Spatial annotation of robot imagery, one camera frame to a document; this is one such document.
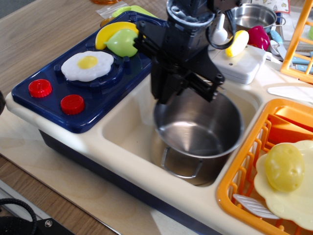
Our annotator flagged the white toy spatula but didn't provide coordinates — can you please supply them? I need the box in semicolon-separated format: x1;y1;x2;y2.
233;194;280;219

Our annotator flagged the red stove knob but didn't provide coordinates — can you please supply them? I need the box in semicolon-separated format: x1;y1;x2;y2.
28;79;52;98
60;94;85;115

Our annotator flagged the yellow toy banana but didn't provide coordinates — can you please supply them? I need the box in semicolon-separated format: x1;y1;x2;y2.
95;22;139;50

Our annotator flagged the red stove knob right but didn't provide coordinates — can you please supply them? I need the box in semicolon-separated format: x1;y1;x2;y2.
60;94;85;115

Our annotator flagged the yellow toy potato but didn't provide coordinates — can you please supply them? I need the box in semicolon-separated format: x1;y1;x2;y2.
265;143;305;192

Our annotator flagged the orange dish rack basket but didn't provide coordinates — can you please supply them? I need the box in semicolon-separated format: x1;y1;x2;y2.
216;99;313;235

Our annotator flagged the cream toy plate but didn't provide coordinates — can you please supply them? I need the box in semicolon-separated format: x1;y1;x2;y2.
254;140;313;231

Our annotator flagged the blue toy stove top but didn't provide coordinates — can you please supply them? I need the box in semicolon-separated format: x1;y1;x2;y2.
11;32;151;133

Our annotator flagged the stainless steel pot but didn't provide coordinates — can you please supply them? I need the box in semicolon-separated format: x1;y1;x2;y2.
151;89;244;186

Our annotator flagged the blue handled toy cutlery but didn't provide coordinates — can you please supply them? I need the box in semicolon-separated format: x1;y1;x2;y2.
270;30;283;45

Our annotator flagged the orange toy cheese wedge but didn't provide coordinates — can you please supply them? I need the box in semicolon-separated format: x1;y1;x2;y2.
268;106;313;144

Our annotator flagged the grey toy faucet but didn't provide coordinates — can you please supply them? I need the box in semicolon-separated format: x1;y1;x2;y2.
207;13;267;85

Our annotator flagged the small steel pot background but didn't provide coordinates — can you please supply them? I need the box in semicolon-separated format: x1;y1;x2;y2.
231;3;286;34

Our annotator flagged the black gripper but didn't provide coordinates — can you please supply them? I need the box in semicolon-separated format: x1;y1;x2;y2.
134;0;224;104

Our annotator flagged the clear plastic bag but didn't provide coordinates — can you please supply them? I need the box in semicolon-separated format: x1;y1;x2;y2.
96;1;128;19

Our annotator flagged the green toy pear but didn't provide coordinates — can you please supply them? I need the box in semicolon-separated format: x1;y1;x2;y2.
104;29;137;57

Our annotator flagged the black braided cable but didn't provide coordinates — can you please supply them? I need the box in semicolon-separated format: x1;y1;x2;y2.
0;197;38;235

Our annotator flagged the orange upright rack frame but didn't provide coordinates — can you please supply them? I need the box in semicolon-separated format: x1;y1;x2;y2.
280;0;313;85

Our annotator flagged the white toy knife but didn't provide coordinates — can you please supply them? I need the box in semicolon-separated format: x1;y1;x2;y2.
267;86;313;103

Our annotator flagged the red stove knob left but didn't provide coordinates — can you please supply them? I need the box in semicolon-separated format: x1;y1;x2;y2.
28;79;52;98

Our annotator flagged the green toy cutting board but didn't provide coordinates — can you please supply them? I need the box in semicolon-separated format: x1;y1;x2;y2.
112;5;156;18

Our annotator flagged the toy fried egg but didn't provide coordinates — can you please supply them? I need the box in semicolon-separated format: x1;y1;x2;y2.
61;51;114;82

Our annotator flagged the cream toy kitchen sink unit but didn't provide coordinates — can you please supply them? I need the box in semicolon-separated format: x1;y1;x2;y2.
7;62;302;235

